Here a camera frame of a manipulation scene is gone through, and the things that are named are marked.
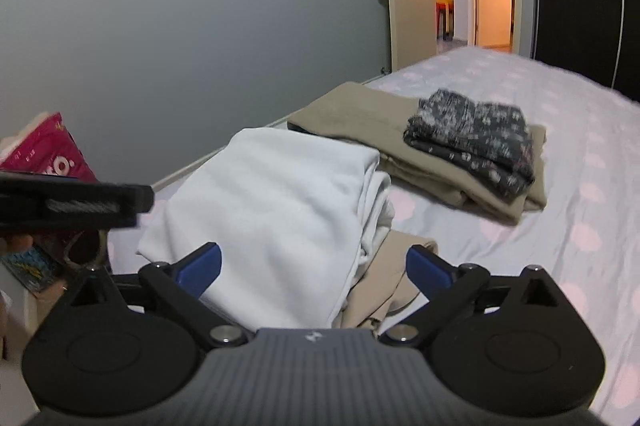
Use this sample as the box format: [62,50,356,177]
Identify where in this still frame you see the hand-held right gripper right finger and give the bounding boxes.
[381,244,568,349]

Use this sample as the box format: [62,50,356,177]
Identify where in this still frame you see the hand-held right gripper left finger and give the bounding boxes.
[70,242,248,349]

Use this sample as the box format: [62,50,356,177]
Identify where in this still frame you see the white sweater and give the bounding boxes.
[136,127,396,331]

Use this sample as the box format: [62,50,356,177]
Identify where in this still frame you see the person's left hand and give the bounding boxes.
[0,233,36,253]

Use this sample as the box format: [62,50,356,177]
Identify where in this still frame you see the beige garment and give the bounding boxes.
[330,228,440,332]

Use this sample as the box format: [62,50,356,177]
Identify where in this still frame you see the pink packet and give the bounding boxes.
[0,111,101,184]

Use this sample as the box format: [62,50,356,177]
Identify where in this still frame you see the blue patterned book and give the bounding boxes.
[0,248,66,294]

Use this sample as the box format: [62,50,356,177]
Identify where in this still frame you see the dark floral garment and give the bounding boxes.
[402,88,537,200]

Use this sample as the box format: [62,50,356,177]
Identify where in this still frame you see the beige folded pants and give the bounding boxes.
[286,81,548,225]

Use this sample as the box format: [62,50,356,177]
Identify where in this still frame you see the orange stool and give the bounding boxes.
[435,0,455,42]

